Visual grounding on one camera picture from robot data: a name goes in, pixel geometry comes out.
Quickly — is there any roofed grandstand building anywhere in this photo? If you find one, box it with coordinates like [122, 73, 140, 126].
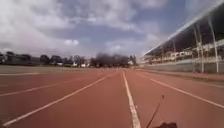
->
[139, 1, 224, 75]

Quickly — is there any dark low building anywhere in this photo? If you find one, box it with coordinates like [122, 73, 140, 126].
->
[0, 54, 42, 67]

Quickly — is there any row of trees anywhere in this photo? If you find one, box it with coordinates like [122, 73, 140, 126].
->
[0, 50, 138, 69]

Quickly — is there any red running track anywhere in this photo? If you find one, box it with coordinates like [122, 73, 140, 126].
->
[0, 68, 224, 128]

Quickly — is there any robot's own part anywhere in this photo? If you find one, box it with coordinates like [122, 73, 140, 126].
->
[145, 94, 179, 128]

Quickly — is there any reddish side path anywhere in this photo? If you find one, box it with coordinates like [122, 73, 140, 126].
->
[141, 68, 224, 81]

